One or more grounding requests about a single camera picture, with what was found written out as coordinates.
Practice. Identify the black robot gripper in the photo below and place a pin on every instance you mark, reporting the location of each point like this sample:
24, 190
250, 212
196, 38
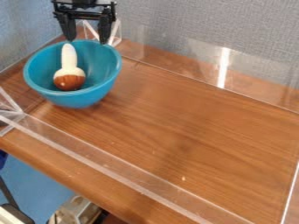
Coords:
101, 10

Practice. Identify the grey metal bracket under table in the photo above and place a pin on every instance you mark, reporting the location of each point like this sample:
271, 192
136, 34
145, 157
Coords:
76, 211

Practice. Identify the black stand leg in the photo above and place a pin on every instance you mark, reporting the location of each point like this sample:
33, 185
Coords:
11, 214

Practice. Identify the blue plastic bowl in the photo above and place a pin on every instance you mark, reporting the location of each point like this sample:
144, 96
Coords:
99, 61

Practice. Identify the clear acrylic barrier frame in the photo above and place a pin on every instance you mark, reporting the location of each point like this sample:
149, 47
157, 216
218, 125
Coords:
191, 143

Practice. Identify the brown and white toy mushroom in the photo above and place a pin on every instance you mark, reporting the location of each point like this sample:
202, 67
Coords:
69, 76

